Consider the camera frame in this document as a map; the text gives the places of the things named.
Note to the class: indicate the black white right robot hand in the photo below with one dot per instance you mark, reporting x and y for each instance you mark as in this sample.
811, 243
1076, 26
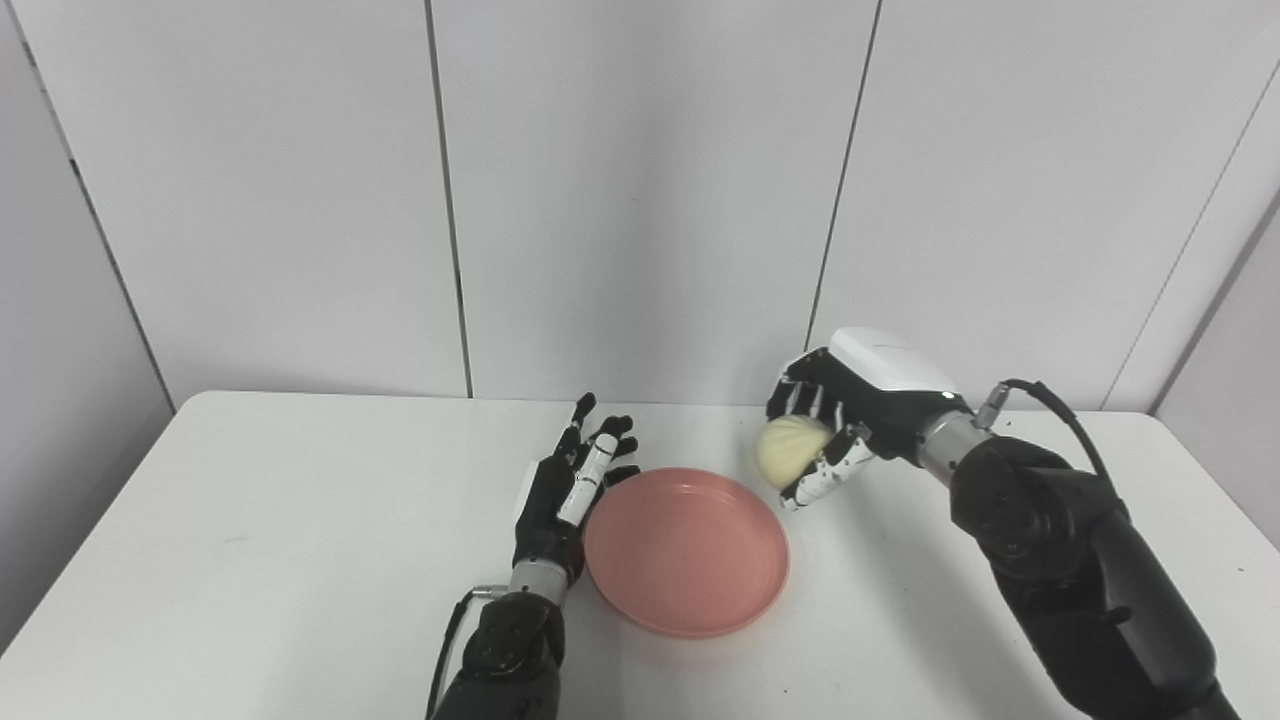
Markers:
885, 400

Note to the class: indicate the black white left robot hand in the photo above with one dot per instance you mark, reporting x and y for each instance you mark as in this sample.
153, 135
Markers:
545, 520

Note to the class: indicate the cream steamed bun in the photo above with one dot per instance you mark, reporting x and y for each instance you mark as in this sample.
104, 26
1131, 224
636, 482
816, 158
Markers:
788, 450

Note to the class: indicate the pink round plate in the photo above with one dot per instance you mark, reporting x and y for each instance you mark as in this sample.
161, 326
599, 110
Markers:
685, 555

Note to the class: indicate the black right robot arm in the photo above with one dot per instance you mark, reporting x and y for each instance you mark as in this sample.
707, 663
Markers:
1070, 560

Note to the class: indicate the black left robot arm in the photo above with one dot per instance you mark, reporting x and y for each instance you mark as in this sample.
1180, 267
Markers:
510, 650

